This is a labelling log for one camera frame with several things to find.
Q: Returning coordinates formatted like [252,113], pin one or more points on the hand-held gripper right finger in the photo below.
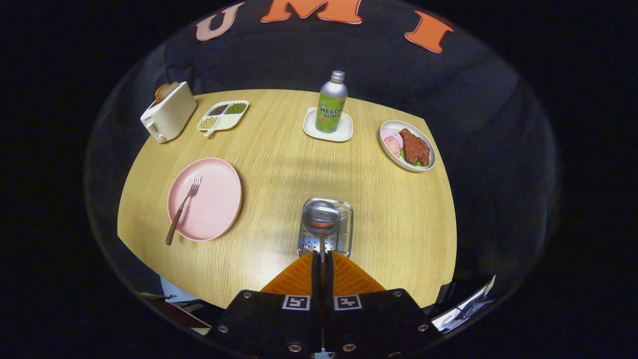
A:
[374,319]

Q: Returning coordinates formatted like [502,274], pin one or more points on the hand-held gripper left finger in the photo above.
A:
[271,319]

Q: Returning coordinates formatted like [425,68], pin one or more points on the white paper sheets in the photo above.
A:
[461,311]

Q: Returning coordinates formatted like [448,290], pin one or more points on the white sheet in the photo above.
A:
[177,291]

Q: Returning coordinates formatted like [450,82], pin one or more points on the pink round plate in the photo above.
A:
[214,204]

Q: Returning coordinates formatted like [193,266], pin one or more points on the green lettuce leaf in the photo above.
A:
[411,162]

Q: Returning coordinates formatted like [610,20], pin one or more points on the white plate with food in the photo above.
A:
[394,155]

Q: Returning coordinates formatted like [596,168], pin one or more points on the red-brown meat pieces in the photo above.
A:
[414,147]

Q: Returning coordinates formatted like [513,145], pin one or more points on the pink ham slices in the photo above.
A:
[392,141]

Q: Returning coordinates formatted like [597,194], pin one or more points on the white square coaster tray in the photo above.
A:
[310,128]

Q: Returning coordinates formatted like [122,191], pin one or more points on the white divided snack dish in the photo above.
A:
[227,122]

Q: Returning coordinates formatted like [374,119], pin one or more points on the pile of yellow soybeans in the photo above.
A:
[208,122]

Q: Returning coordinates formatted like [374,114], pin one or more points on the pile of green beans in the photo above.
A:
[236,107]

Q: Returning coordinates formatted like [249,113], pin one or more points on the pile of dark red beans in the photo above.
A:
[218,109]

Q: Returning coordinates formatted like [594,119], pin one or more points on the green silver soda bottle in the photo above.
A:
[331,107]

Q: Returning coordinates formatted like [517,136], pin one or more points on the cream white toaster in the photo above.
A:
[172,117]

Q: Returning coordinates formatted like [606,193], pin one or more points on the toasted bread slice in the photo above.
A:
[164,91]

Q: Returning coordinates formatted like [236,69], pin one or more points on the black backdrop cloth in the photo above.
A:
[279,55]

